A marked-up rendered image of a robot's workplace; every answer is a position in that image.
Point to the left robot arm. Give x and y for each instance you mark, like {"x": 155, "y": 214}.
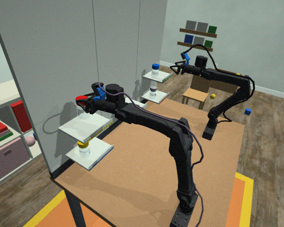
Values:
{"x": 180, "y": 148}

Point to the white bottle with blue cap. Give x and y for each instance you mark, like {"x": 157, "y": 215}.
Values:
{"x": 155, "y": 71}

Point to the clear glass bottle with grey cap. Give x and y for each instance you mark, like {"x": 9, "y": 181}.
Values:
{"x": 153, "y": 90}

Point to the grey wall panel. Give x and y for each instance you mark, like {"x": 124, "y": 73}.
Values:
{"x": 56, "y": 50}

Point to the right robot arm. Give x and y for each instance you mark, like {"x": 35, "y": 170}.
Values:
{"x": 213, "y": 74}

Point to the clear bottle with yellow cap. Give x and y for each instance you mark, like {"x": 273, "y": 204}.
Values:
{"x": 84, "y": 150}

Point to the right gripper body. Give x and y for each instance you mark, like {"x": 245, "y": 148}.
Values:
{"x": 185, "y": 67}

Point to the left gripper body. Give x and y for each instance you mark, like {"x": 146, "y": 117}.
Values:
{"x": 95, "y": 103}

